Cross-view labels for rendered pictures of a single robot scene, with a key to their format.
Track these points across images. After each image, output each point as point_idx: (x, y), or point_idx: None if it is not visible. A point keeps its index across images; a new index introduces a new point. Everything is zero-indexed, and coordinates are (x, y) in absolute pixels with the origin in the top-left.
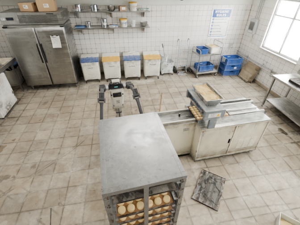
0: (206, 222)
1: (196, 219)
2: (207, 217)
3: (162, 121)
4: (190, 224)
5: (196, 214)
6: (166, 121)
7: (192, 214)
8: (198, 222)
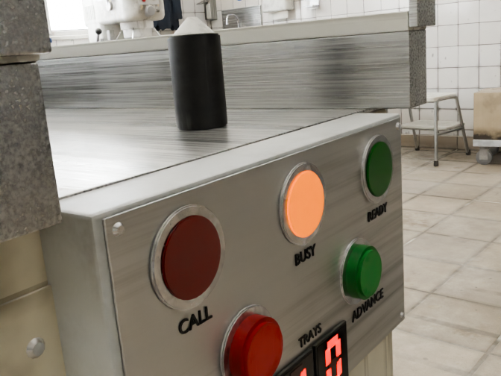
0: (417, 340)
1: (449, 360)
2: (392, 345)
3: (118, 125)
4: (493, 362)
5: (431, 368)
6: (57, 123)
7: (449, 374)
8: (446, 352)
